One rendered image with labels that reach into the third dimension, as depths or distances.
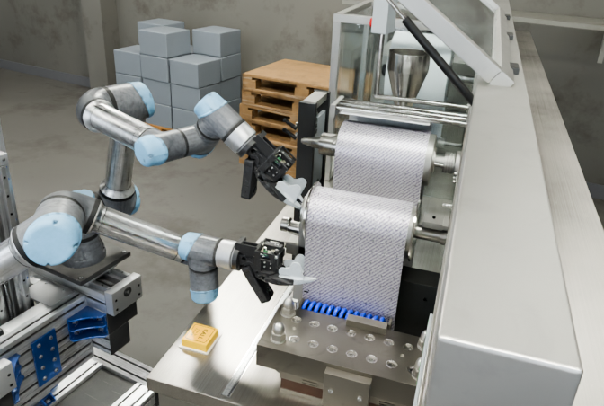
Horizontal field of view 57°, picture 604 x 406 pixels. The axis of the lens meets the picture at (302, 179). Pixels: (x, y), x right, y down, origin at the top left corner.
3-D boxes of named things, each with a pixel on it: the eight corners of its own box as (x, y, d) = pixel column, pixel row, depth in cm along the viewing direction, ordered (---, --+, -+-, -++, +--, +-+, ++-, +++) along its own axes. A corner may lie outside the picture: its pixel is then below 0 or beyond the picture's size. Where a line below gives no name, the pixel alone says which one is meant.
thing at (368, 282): (302, 300, 140) (306, 237, 133) (395, 322, 134) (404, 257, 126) (302, 302, 140) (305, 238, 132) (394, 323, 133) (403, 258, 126)
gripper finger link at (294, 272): (313, 269, 131) (277, 260, 134) (312, 290, 133) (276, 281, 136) (317, 262, 134) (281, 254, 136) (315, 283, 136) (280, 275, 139)
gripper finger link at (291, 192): (311, 202, 133) (285, 174, 133) (296, 216, 136) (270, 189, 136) (315, 198, 136) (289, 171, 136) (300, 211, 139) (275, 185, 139)
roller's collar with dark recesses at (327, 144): (324, 150, 160) (325, 128, 157) (343, 153, 158) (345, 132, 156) (317, 157, 154) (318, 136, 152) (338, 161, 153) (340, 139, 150)
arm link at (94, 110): (56, 88, 157) (148, 135, 127) (93, 83, 165) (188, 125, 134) (61, 127, 162) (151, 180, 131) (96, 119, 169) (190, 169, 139)
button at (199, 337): (194, 329, 146) (194, 322, 145) (218, 335, 145) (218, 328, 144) (182, 346, 140) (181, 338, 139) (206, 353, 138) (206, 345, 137)
